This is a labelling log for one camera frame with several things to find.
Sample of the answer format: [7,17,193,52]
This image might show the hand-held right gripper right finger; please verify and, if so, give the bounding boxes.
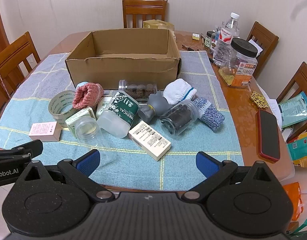
[182,151,279,203]

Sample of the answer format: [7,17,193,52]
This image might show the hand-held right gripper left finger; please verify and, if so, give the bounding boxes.
[17,149,116,203]

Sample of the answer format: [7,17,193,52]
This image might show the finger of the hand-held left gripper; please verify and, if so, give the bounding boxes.
[0,140,43,166]

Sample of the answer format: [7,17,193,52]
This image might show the pink small carton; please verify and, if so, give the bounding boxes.
[29,121,62,142]

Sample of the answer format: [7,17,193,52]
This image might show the clear plastic jar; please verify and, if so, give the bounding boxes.
[75,119,114,167]

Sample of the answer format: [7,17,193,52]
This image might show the cream printed packet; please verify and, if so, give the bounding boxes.
[65,106,97,138]

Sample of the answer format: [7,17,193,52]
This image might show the blue knitted sock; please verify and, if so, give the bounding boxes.
[192,97,226,132]

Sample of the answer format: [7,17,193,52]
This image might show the clear jar of black items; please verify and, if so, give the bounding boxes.
[159,99,200,137]

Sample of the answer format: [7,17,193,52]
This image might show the clear packing tape roll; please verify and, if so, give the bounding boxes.
[48,89,78,128]

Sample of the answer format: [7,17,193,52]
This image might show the green label plastic bottle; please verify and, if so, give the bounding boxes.
[97,91,140,139]

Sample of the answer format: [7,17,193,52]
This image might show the cream carton with black print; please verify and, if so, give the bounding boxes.
[129,120,172,162]

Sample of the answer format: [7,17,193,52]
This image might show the pink knitted sock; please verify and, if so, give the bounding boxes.
[72,82,104,110]

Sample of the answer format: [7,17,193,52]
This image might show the white sock with blue stripe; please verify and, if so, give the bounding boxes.
[163,78,197,105]

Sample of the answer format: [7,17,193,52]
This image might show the grey cat toy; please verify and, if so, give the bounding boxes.
[138,92,174,123]

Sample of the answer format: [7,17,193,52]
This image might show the clear jar of brown biscuits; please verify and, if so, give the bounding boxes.
[118,79,157,103]

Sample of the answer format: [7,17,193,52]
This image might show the brown cardboard box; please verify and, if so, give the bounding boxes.
[65,28,182,90]

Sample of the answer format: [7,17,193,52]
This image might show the blue grey checked cloth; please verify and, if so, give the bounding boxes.
[0,51,244,191]

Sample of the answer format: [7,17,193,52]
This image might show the red phone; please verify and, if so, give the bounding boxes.
[257,109,281,162]

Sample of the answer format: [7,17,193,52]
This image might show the gold ornament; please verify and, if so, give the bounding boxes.
[249,91,269,110]

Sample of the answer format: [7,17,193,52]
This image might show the wooden chair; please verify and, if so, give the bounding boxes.
[246,21,279,77]
[276,62,307,143]
[122,0,168,29]
[0,31,41,120]

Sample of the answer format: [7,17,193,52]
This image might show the gold blister pack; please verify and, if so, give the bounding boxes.
[218,68,236,87]

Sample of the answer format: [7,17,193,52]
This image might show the orange bag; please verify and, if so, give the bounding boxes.
[282,182,304,222]

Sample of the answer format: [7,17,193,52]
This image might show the orange green packet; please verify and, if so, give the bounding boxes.
[286,132,307,168]

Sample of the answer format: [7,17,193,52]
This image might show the teal packet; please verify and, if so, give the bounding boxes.
[278,92,307,128]

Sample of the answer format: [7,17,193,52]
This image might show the large clear jar black lid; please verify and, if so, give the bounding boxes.
[218,37,259,88]

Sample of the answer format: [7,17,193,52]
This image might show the dark lid jar green label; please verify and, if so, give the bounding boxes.
[203,31,215,50]

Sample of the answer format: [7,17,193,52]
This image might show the white paper sheets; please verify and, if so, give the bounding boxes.
[248,39,263,55]

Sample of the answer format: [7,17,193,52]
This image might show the clear water bottle red label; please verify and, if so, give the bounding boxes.
[213,12,240,68]

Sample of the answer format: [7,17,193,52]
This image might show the yellow tissue box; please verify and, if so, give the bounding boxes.
[143,19,175,34]

